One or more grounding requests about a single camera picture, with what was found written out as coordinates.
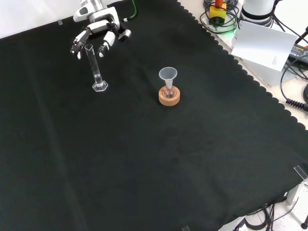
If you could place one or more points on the clear cloth clip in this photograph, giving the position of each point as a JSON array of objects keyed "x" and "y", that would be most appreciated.
[
  {"x": 300, "y": 172},
  {"x": 60, "y": 22},
  {"x": 185, "y": 228}
]

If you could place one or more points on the grey metal bracket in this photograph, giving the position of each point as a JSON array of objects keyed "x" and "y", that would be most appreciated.
[{"x": 297, "y": 192}]

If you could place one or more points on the yellow stop button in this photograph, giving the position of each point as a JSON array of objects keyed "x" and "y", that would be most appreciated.
[{"x": 217, "y": 13}]

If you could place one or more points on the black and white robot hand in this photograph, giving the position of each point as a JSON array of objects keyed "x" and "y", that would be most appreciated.
[{"x": 101, "y": 25}]

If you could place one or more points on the black power adapter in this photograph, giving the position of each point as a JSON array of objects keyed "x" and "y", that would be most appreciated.
[{"x": 299, "y": 51}]

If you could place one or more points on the clear plastic funnel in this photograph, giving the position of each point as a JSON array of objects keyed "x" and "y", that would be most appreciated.
[{"x": 167, "y": 73}]

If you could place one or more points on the black bench cloth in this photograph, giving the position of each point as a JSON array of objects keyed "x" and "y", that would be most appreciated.
[{"x": 144, "y": 156}]

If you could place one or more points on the round-bottom glass flask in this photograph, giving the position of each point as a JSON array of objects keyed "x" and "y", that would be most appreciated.
[{"x": 168, "y": 92}]

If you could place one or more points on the clear glass graduated cylinder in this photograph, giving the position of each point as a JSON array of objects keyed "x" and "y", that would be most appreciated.
[{"x": 97, "y": 79}]

